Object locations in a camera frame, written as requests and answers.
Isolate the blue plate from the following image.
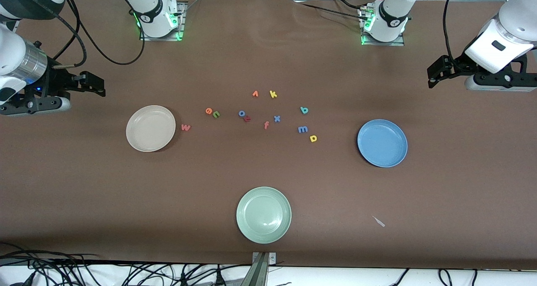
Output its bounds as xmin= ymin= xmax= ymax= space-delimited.
xmin=357 ymin=119 xmax=408 ymax=168

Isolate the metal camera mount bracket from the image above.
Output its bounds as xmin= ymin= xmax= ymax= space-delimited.
xmin=251 ymin=252 xmax=276 ymax=286

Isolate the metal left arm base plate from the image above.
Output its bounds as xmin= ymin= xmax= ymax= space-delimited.
xmin=360 ymin=7 xmax=405 ymax=47

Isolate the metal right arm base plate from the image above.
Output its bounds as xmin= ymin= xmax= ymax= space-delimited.
xmin=139 ymin=1 xmax=186 ymax=42

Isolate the black cable on table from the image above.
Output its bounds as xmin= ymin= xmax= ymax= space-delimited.
xmin=292 ymin=0 xmax=370 ymax=20

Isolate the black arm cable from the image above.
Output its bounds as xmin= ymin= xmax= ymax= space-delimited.
xmin=443 ymin=0 xmax=459 ymax=61
xmin=52 ymin=0 xmax=145 ymax=68

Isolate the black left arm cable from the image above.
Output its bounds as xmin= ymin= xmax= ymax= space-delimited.
xmin=443 ymin=0 xmax=459 ymax=61

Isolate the beige brown plate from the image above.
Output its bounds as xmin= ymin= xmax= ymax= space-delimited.
xmin=126 ymin=105 xmax=176 ymax=152

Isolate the pale green plate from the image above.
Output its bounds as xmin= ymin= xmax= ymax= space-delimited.
xmin=236 ymin=187 xmax=292 ymax=244

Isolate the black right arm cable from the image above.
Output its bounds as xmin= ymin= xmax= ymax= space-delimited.
xmin=52 ymin=0 xmax=145 ymax=68

